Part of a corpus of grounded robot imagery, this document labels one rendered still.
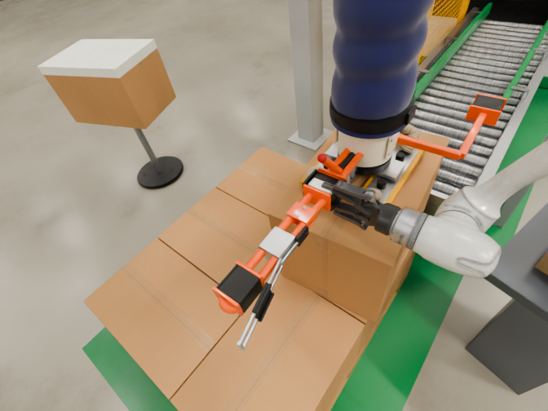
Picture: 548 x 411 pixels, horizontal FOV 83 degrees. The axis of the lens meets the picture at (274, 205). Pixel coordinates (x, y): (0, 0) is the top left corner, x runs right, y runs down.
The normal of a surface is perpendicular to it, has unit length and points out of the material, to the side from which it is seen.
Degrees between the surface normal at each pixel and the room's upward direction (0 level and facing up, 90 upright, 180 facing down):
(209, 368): 0
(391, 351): 0
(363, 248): 0
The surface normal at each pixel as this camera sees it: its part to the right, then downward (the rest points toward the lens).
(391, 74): 0.25, 0.90
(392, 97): 0.19, 0.61
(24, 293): -0.12, -0.66
